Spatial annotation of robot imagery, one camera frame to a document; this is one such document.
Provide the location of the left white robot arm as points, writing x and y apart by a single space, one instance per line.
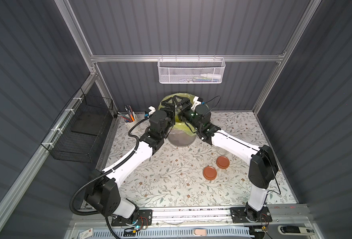
102 193

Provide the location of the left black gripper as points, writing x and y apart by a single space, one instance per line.
169 106

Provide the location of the white pen cup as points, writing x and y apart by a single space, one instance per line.
131 124

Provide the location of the terracotta jar lid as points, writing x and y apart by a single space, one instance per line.
209 173
222 162

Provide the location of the black wire side basket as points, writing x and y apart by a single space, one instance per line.
82 135

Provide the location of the grey bin with green bag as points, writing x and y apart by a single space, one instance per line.
180 135

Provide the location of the pens in cup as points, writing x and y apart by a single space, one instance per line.
129 115

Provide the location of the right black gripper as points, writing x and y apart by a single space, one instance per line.
183 107

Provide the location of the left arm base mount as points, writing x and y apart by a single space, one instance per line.
139 218

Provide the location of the white wire wall basket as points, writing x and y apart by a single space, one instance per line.
188 70

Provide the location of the white tube in basket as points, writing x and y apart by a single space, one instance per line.
212 77

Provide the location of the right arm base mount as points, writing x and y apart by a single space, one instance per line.
249 215

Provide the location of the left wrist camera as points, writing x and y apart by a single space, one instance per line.
150 111

